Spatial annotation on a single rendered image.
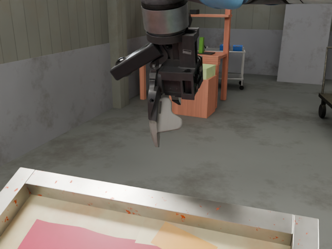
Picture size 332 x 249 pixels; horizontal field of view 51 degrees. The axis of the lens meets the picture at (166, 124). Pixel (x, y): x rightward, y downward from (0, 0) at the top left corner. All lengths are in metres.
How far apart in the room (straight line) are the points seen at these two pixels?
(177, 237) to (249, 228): 0.12
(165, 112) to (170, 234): 0.21
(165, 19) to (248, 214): 0.34
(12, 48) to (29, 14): 0.49
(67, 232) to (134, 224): 0.12
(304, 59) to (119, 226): 8.04
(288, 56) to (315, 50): 0.59
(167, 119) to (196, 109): 4.94
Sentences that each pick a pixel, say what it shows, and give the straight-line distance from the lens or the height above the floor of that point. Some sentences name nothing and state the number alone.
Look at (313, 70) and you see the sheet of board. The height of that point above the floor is 0.29.
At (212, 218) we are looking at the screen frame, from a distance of 0.61.
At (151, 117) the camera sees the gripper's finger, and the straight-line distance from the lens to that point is 0.62.
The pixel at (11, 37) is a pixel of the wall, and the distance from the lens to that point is 4.30.
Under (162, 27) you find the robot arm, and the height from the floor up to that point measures 1.69.
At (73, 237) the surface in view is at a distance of 0.69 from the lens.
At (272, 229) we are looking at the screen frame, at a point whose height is 1.38.
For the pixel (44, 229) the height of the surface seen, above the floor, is 1.32.
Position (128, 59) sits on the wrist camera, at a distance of 0.63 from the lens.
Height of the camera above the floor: 1.72
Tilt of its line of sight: 19 degrees down
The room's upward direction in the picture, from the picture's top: straight up
